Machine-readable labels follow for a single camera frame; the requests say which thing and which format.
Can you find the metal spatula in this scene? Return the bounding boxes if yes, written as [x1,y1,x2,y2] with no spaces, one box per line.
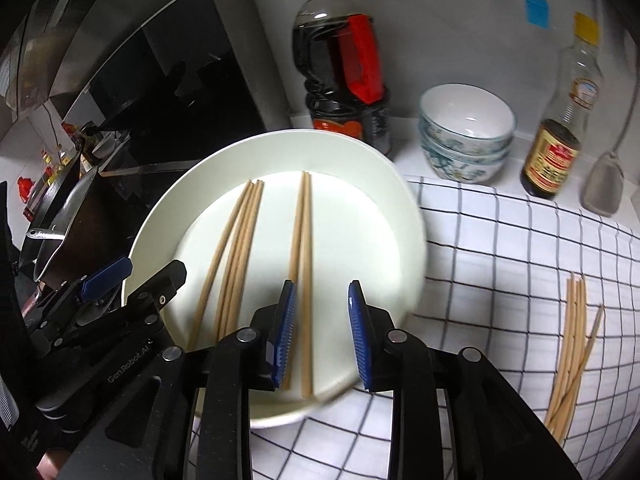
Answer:
[580,75,640,218]

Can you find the white patterned bowl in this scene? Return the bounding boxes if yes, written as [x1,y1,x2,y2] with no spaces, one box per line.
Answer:
[419,84,517,156]
[424,147,508,186]
[420,127,515,168]

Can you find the white checked cloth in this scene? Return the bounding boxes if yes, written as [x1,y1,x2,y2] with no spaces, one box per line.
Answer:
[220,175,640,480]

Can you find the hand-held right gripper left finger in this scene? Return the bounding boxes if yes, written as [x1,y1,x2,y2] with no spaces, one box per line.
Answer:
[55,280,299,480]

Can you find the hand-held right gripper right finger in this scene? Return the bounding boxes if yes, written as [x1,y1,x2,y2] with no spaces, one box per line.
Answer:
[347,280,583,480]

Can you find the pile of wooden chopsticks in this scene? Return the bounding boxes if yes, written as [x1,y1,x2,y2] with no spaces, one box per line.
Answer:
[544,272,606,441]

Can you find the yellow-capped sauce bottle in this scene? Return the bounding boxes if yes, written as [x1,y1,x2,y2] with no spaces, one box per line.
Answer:
[520,11,604,201]

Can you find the dark metal saucepan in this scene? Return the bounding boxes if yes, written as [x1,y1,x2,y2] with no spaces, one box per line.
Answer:
[32,165,128,286]

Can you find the large dark sauce bottle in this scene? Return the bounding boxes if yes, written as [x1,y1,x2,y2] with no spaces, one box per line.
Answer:
[291,0,393,156]

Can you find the black wok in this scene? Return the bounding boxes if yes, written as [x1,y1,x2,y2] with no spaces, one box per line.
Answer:
[22,142,86,233]

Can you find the long wooden chopstick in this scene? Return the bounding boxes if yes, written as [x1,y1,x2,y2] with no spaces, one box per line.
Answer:
[222,180,261,341]
[280,172,307,391]
[231,180,265,338]
[214,181,257,343]
[187,181,252,356]

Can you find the steel range hood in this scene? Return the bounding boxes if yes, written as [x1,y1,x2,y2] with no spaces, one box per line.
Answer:
[0,0,246,131]

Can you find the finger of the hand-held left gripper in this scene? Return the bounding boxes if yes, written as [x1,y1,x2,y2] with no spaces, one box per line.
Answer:
[37,256,133,333]
[50,259,187,361]

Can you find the white round tray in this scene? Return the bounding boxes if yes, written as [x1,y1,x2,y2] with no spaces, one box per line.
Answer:
[121,130,428,431]

